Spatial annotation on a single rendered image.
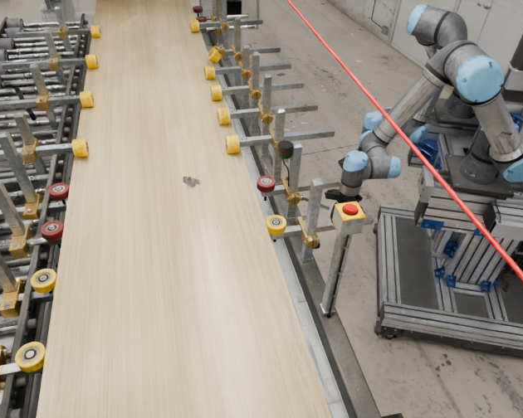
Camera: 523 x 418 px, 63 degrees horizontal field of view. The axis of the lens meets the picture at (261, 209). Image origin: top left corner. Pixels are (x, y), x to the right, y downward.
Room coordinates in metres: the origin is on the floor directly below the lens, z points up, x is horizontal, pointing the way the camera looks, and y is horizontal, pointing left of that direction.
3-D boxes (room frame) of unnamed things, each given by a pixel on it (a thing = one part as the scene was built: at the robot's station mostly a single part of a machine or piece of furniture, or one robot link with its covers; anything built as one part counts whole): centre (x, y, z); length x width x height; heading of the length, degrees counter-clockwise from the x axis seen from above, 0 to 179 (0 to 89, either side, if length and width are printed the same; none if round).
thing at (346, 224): (0.91, -0.26, 1.18); 0.07 x 0.07 x 0.08; 15
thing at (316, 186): (1.16, -0.19, 0.89); 0.04 x 0.04 x 0.48; 15
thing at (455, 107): (1.84, -0.93, 1.09); 0.15 x 0.15 x 0.10
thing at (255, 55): (2.13, 0.06, 0.93); 0.04 x 0.04 x 0.48; 15
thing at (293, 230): (1.22, -0.25, 0.84); 0.44 x 0.03 x 0.04; 105
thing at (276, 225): (1.17, -0.06, 0.85); 0.08 x 0.08 x 0.11
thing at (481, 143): (1.35, -0.86, 1.21); 0.13 x 0.12 x 0.14; 7
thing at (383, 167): (1.19, -0.41, 1.19); 0.11 x 0.11 x 0.08; 7
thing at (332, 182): (1.47, -0.21, 0.84); 0.43 x 0.03 x 0.04; 105
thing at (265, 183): (1.42, -0.02, 0.85); 0.08 x 0.08 x 0.11
